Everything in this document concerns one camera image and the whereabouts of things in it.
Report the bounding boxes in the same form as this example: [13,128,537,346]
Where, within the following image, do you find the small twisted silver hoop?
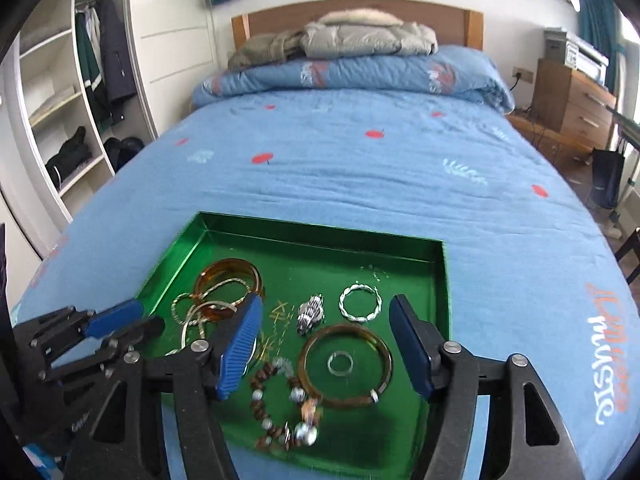
[339,282,382,323]

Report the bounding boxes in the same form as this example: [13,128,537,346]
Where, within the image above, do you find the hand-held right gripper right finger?
[389,294,586,480]

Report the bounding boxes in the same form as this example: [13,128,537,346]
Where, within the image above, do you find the large twisted silver hoop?
[181,301,246,356]

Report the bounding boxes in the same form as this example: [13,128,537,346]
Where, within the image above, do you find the green tray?
[134,211,454,480]

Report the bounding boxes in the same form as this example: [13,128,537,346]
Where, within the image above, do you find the white drawer cabinet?
[127,0,216,137]

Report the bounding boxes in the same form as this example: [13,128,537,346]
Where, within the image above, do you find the hanging dark clothes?
[75,0,139,134]

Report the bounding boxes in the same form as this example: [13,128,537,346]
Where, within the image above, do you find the brown bead bracelet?
[250,357,324,451]

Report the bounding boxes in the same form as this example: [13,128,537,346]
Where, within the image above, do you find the white printer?
[544,27,611,84]

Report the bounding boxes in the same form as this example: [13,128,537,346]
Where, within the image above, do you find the thin metal hoop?
[172,292,202,326]

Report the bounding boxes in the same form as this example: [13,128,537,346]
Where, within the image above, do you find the silver wristwatch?
[296,294,327,336]

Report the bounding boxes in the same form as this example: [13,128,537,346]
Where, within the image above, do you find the olive jacket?
[227,30,307,71]

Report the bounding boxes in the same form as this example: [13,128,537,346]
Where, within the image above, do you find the person's left hand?
[20,441,69,480]

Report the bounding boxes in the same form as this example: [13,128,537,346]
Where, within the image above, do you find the folded blue quilt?
[192,45,516,114]

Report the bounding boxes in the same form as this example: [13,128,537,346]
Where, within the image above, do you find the teal curtain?
[577,0,627,122]

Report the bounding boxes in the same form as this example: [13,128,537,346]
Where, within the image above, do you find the wooden nightstand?
[530,57,619,152]

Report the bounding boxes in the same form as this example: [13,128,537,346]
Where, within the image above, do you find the grey puffy jacket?
[301,7,439,59]

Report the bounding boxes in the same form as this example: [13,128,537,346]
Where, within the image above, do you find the folded dark clothes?
[45,126,94,191]

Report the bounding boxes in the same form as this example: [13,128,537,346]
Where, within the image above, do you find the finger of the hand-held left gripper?
[14,300,147,363]
[42,316,166,391]

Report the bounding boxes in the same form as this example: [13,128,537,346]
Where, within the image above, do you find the plain silver ring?
[327,351,355,376]

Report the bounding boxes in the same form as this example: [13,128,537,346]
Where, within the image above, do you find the black bag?
[590,149,627,212]

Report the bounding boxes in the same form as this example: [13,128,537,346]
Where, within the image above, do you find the dark bag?
[103,136,146,171]

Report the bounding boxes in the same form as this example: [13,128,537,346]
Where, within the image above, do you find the silver bangle with clasp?
[297,323,394,408]

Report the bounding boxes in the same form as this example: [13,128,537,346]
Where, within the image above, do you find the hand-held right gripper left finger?
[62,294,264,480]

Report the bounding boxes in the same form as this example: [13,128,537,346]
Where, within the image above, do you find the white wardrobe shelves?
[5,0,161,222]

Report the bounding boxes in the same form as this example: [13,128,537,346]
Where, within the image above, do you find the thick amber bangle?
[192,258,266,307]

